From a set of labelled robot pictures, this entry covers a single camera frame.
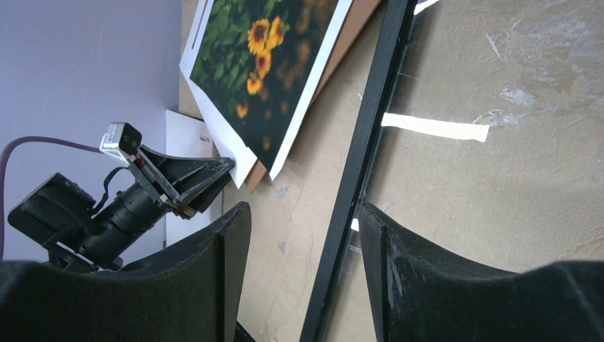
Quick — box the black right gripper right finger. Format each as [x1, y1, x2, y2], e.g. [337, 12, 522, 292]
[358, 202, 603, 341]

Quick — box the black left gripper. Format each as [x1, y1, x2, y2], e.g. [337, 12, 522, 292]
[100, 123, 235, 219]

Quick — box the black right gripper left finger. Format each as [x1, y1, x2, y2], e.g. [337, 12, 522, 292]
[1, 202, 251, 341]

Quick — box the white mat board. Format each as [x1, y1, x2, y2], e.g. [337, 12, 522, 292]
[179, 0, 354, 190]

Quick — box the brown frame backing board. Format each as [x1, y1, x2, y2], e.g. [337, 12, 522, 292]
[245, 0, 383, 194]

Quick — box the black picture frame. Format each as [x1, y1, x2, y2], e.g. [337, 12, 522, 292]
[299, 1, 417, 341]

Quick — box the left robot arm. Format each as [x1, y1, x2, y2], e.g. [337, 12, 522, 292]
[8, 122, 235, 273]

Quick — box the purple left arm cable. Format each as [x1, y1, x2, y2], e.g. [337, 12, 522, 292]
[0, 135, 103, 261]

